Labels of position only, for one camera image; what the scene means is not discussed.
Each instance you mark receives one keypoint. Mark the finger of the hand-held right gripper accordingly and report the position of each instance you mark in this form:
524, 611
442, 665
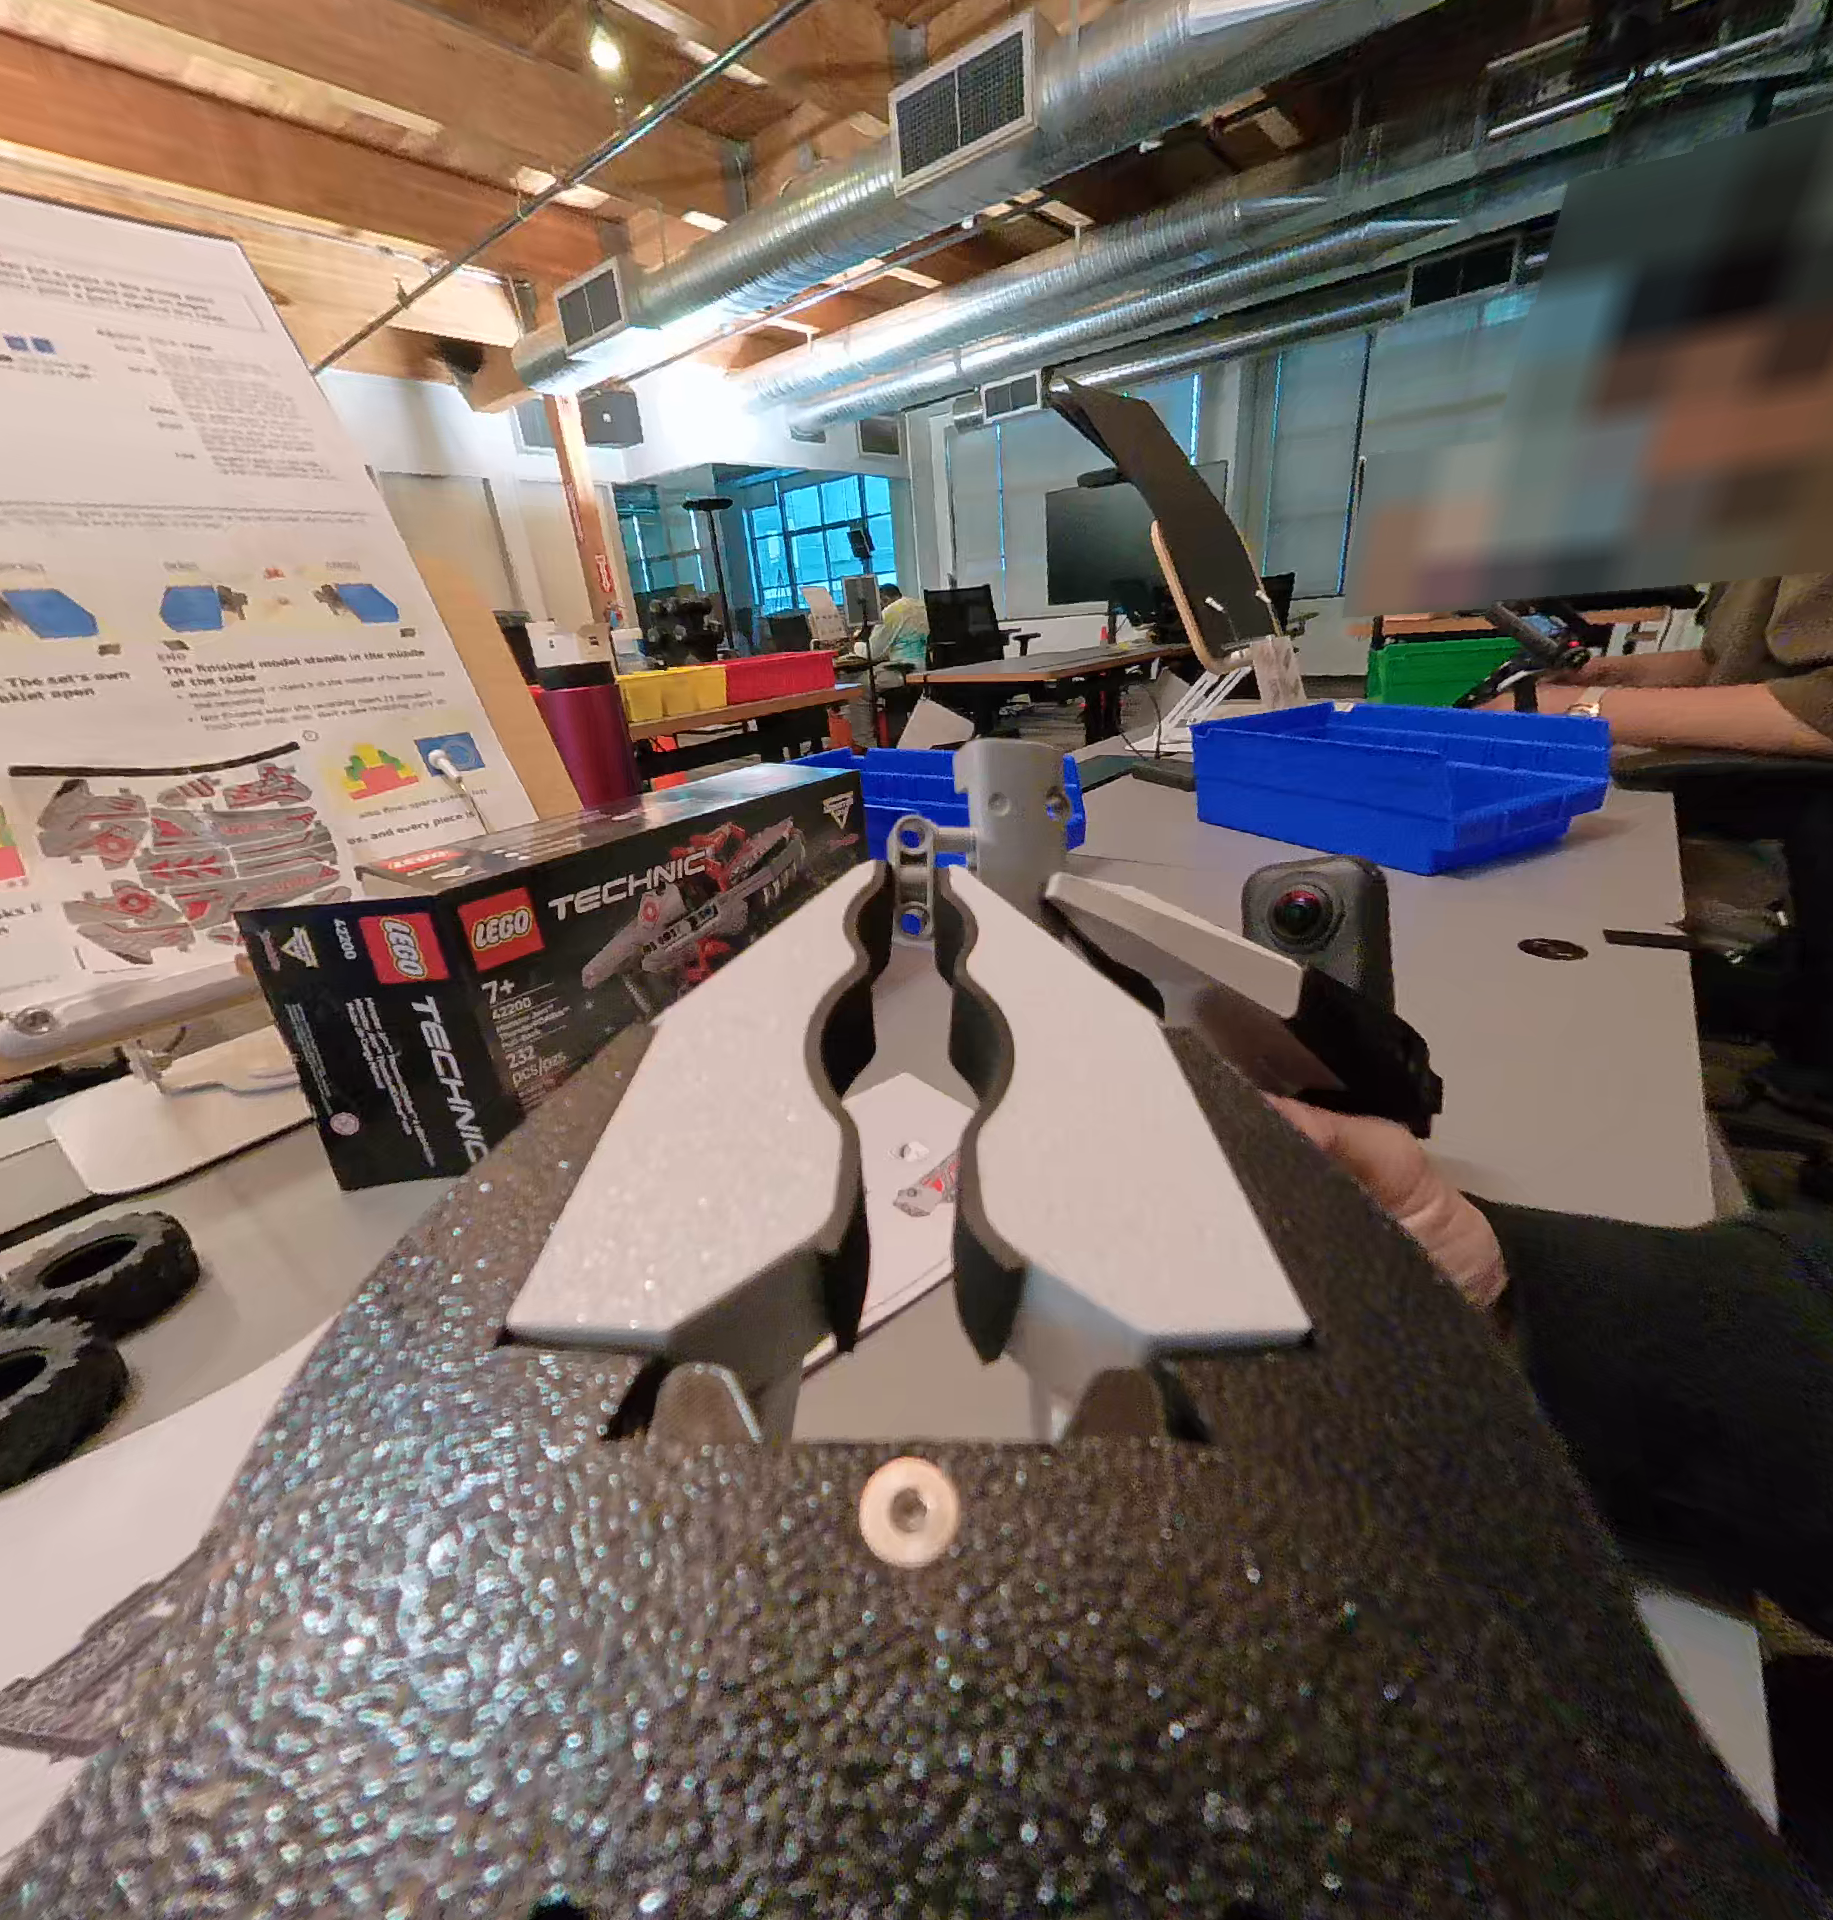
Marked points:
1171, 944

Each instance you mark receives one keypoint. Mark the red plastic bin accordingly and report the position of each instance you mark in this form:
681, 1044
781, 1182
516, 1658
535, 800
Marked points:
781, 679

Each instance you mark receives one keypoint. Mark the maroon cylinder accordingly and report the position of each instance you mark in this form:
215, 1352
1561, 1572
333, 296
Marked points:
586, 751

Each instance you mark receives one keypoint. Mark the black toy set box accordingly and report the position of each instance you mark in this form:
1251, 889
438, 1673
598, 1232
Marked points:
557, 961

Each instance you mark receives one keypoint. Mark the yellow plastic bin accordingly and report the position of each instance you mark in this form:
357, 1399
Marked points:
672, 694

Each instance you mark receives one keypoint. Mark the black curved board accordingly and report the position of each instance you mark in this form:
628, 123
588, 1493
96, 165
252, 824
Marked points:
1171, 511

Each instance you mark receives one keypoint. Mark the small black pin part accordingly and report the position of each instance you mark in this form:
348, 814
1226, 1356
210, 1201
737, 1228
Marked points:
1652, 939

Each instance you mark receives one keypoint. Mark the open instruction booklet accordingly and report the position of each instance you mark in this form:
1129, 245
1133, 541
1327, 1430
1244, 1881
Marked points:
902, 1201

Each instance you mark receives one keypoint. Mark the white instruction poster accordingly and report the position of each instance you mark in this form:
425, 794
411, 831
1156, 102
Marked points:
180, 600

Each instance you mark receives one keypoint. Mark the person's black clothed body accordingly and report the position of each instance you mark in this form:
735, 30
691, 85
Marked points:
1824, 1771

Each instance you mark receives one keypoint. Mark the small grey connector piece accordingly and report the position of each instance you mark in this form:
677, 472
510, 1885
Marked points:
918, 879

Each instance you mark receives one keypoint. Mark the silver ventilation duct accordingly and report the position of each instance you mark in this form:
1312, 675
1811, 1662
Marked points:
1098, 323
858, 225

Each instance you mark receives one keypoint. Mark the person's right hand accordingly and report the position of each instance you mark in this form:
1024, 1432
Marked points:
1412, 1201

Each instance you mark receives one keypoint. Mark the black office chair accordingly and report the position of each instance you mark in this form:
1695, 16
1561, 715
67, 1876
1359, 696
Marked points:
970, 630
1785, 901

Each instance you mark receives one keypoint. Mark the green plastic bin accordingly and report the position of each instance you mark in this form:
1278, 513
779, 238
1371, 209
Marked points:
1442, 672

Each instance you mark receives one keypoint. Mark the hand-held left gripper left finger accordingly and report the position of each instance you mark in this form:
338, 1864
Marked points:
707, 1171

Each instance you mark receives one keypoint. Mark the small black round part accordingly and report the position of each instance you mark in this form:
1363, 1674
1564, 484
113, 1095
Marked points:
1551, 948

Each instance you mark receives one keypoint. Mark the wooden background desk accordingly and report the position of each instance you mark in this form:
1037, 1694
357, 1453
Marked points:
1051, 669

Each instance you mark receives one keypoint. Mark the white poster stand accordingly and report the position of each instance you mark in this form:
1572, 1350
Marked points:
167, 1110

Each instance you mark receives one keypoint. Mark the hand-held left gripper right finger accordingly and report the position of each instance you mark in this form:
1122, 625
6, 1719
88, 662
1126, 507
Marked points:
1142, 1201

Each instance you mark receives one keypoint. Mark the white board stand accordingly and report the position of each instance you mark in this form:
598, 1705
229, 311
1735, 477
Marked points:
1231, 682

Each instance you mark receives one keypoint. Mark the blue plastic bin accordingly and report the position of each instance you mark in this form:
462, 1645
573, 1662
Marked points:
1395, 781
918, 788

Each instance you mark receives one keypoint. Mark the grey tapered panel piece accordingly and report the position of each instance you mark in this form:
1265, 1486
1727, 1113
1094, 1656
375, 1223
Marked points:
1013, 811

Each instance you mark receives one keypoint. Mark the person's right forearm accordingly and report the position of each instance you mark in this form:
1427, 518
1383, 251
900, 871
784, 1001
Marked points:
1681, 1380

